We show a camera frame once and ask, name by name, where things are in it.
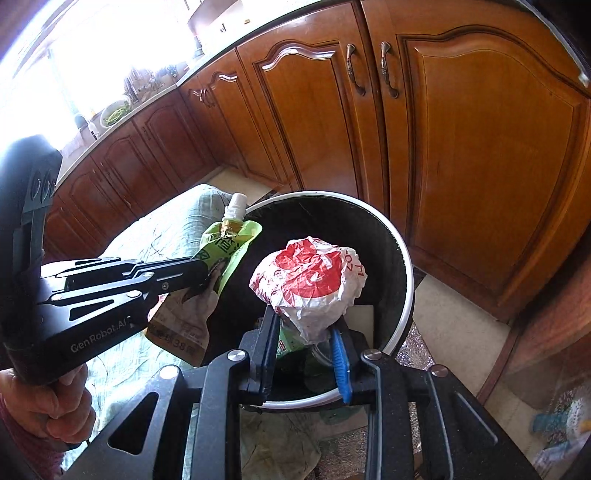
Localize wooden cabinet door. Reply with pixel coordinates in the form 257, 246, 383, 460
238, 2, 386, 201
134, 90, 218, 188
178, 83, 227, 174
362, 0, 591, 321
90, 124, 178, 217
46, 157, 134, 259
203, 48, 291, 188

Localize green white snack packet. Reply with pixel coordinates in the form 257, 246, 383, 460
277, 323, 308, 367

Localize white rimmed black trash bin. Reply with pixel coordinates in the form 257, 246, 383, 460
240, 191, 416, 411

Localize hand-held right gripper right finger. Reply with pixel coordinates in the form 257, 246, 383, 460
328, 323, 541, 480

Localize green beige spout pouch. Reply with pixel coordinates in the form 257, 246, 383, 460
147, 193, 264, 365

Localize red white wrapper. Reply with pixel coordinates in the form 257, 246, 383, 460
249, 236, 368, 344

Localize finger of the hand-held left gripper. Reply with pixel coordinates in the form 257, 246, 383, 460
39, 270, 223, 334
41, 257, 209, 283

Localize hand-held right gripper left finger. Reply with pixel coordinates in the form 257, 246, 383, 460
62, 307, 282, 480

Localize utensil holder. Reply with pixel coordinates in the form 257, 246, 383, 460
124, 67, 155, 100

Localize person's left hand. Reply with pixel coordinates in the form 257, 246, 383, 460
0, 364, 99, 448

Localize kitchen window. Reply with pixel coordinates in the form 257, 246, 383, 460
0, 0, 204, 139

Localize blue patterned cloth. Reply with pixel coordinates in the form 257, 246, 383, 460
529, 383, 589, 469

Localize metal cabinet door handle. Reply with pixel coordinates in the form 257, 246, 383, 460
380, 41, 399, 99
345, 44, 366, 97

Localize bowl of green vegetables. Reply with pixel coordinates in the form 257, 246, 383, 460
99, 96, 133, 126

